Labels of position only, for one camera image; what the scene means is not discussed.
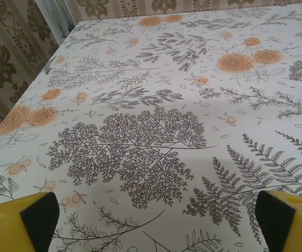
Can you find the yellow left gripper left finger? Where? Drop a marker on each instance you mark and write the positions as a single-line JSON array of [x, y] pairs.
[[3, 231]]

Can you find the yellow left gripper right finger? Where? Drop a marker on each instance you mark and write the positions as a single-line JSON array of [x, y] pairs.
[[297, 228]]

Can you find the floral print tablecloth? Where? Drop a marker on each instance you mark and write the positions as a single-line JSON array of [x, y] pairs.
[[150, 105]]

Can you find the aluminium frame post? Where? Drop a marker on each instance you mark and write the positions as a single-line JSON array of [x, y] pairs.
[[57, 18]]

